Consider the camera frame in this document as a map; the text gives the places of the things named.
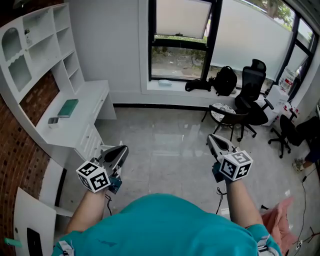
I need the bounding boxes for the black framed window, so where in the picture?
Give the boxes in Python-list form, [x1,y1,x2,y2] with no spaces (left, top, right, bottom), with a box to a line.
[148,0,318,83]

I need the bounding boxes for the white low cabinet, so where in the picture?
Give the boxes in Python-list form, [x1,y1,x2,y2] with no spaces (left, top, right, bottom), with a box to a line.
[38,158,76,218]

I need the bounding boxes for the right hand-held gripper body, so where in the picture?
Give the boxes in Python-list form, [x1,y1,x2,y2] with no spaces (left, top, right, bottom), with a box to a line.
[212,149,254,183]

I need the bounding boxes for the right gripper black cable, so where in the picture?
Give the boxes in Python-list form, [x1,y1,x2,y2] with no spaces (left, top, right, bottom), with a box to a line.
[215,186,227,215]

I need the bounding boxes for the teal small object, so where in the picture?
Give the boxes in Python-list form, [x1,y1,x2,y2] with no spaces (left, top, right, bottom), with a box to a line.
[4,237,23,248]

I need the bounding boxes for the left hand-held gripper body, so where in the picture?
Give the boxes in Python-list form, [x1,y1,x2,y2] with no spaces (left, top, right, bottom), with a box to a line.
[76,156,123,195]

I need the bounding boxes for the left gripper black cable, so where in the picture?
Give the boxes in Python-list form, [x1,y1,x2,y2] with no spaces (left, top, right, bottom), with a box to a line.
[104,193,113,216]

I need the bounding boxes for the flat black bag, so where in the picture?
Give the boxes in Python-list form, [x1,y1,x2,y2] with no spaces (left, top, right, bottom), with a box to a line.
[184,78,213,93]

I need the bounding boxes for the person's right forearm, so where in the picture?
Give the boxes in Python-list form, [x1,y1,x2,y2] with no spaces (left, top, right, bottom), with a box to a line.
[226,178,265,230]

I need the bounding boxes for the black backpack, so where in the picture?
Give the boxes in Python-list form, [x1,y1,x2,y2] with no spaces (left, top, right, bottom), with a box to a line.
[212,65,238,97]

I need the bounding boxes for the black flat device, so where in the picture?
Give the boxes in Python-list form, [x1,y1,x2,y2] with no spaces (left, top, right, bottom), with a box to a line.
[26,227,44,256]

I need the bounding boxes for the person's left forearm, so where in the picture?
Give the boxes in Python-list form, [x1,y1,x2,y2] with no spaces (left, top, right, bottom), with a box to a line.
[64,186,111,235]

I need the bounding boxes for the pink cloth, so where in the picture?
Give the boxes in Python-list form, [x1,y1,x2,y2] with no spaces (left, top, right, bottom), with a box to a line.
[261,196,298,253]

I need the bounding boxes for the small black office chair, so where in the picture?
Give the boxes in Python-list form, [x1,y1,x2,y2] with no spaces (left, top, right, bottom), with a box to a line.
[267,109,300,159]

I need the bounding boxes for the green book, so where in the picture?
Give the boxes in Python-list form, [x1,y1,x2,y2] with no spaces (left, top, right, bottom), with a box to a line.
[57,98,79,118]

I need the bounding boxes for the white board panel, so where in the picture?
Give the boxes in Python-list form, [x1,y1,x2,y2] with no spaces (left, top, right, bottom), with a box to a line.
[13,186,57,256]

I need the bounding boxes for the white shelf hutch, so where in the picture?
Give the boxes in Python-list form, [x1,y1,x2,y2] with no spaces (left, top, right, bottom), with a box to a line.
[0,2,85,126]

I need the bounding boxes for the white desk with drawers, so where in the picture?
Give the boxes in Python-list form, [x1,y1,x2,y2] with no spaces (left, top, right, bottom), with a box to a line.
[34,79,118,173]

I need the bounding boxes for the grey harness strap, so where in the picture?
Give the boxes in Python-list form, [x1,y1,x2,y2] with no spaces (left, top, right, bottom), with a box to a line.
[57,240,75,256]
[256,234,272,253]

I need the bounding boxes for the long black floor cable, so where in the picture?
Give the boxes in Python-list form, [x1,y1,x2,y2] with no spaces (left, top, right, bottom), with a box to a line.
[298,166,317,245]

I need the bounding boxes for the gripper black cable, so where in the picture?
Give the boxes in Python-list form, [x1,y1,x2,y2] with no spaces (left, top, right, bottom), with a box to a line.
[215,186,227,215]
[104,193,113,216]

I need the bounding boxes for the small grey box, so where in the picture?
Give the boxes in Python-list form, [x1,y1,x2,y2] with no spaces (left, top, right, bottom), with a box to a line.
[47,116,60,129]

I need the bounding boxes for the patterned seat chair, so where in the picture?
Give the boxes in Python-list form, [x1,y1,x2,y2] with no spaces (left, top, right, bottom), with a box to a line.
[201,102,250,142]

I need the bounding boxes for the tall black office chair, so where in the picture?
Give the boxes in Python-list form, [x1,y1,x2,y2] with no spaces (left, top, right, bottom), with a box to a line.
[234,58,275,143]

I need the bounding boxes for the person's teal shirt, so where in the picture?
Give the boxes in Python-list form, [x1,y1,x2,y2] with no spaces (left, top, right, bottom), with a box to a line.
[51,193,283,256]

